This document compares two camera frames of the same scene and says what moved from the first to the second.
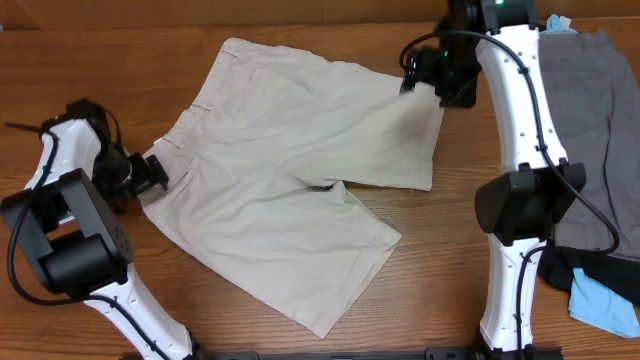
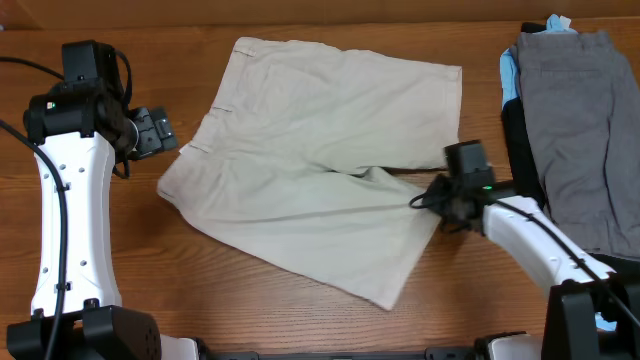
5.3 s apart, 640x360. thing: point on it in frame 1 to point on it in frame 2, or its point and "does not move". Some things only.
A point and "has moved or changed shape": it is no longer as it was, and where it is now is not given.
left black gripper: [149, 171] to [155, 129]
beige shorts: [251, 158] has moved or changed shape
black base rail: [430, 353] does not move
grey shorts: [594, 97] does not move
